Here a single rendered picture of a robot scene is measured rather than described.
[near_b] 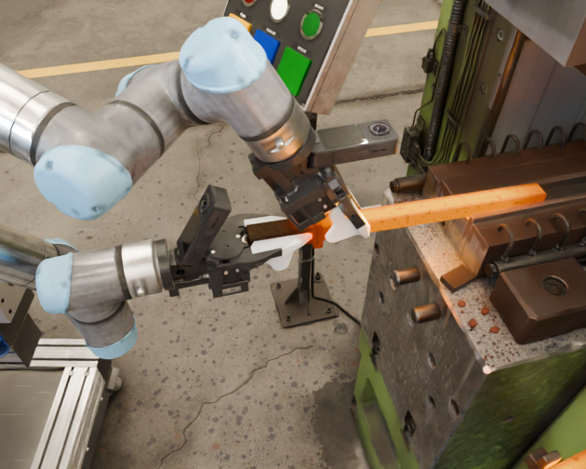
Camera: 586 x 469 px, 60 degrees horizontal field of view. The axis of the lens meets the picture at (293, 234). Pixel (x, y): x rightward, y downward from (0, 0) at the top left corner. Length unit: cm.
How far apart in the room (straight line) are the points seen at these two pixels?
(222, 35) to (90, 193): 19
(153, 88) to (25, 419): 119
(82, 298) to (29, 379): 97
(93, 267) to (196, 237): 14
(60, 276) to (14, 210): 181
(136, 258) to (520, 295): 51
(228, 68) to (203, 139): 213
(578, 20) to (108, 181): 48
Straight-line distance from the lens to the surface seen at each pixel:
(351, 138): 63
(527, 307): 75
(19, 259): 80
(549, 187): 92
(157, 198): 234
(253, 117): 54
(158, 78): 59
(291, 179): 64
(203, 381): 175
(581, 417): 98
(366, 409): 153
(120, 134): 52
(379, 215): 75
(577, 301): 78
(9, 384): 169
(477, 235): 81
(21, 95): 56
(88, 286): 70
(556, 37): 63
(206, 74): 51
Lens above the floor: 154
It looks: 47 degrees down
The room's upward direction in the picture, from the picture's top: straight up
